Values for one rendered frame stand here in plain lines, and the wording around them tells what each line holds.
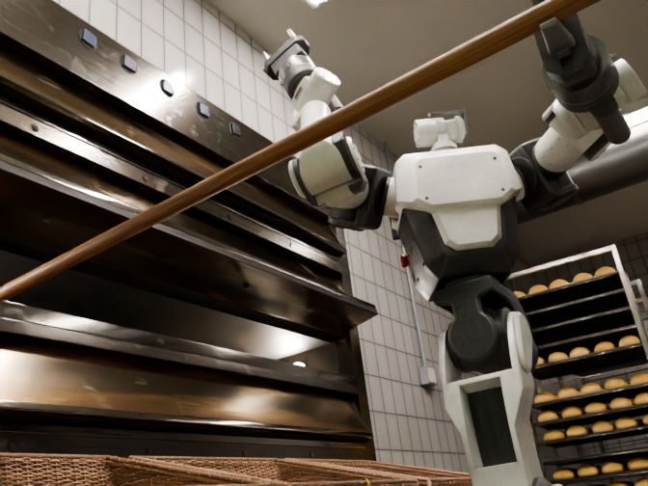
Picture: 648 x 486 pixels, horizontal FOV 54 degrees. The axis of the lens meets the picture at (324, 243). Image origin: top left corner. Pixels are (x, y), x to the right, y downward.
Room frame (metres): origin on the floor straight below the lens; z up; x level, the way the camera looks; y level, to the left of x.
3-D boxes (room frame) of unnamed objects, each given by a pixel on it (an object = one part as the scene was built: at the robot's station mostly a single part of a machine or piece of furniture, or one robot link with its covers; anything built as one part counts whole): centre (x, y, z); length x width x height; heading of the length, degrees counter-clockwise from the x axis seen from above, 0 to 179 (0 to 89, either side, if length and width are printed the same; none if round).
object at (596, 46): (0.70, -0.37, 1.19); 0.12 x 0.10 x 0.13; 147
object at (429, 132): (1.29, -0.30, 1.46); 0.10 x 0.07 x 0.09; 92
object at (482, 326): (1.37, -0.34, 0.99); 0.28 x 0.13 x 0.18; 150
